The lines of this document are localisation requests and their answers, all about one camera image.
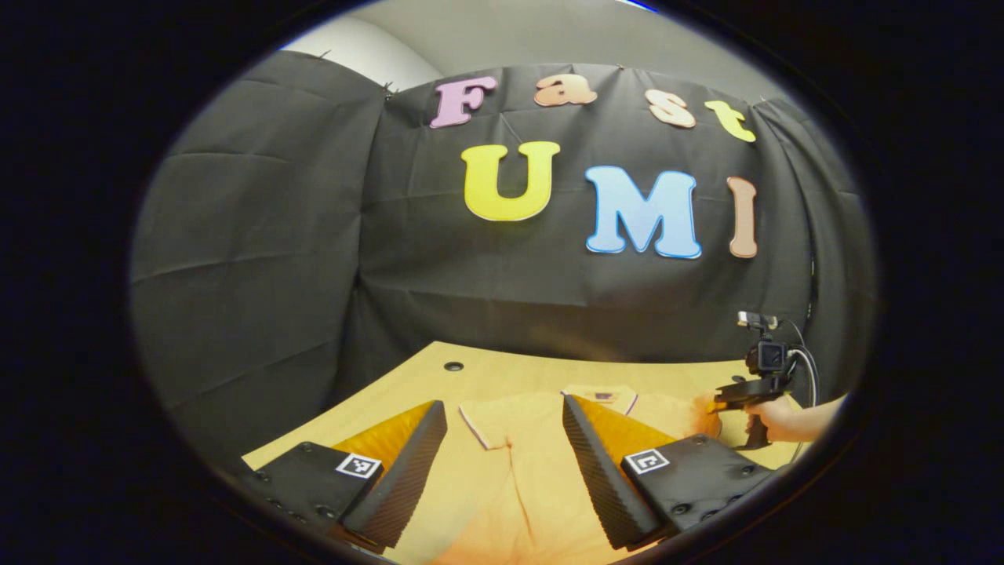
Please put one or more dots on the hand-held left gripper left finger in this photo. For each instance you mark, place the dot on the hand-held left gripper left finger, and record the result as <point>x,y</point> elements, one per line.
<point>408,471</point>

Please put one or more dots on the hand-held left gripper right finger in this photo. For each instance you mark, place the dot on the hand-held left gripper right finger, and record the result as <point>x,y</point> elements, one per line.
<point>600,479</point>

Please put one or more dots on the orange T-shirt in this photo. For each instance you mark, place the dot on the orange T-shirt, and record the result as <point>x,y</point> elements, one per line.
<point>518,471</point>

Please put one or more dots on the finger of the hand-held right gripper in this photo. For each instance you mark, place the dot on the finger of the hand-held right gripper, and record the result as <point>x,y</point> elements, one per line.
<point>733,395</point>

